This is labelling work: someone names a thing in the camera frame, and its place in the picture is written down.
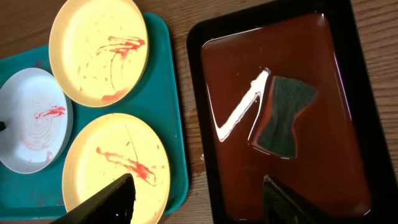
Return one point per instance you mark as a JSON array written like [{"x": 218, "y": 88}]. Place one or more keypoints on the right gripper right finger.
[{"x": 282, "y": 205}]

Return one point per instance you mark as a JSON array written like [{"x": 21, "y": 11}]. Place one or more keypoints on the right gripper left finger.
[{"x": 112, "y": 204}]

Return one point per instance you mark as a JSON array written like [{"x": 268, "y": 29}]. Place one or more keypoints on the red sponge with dark scourer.
[{"x": 275, "y": 132}]

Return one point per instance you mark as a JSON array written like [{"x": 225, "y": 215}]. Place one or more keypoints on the light blue round plate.
[{"x": 37, "y": 117}]

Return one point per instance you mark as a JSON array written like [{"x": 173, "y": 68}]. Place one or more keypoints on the yellow-green plate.
[
  {"x": 109, "y": 147},
  {"x": 98, "y": 50}
]

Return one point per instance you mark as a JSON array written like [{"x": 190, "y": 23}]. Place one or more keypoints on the teal plastic serving tray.
[{"x": 154, "y": 100}]

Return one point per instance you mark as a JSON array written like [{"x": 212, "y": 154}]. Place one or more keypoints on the black tray with red water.
[{"x": 343, "y": 165}]

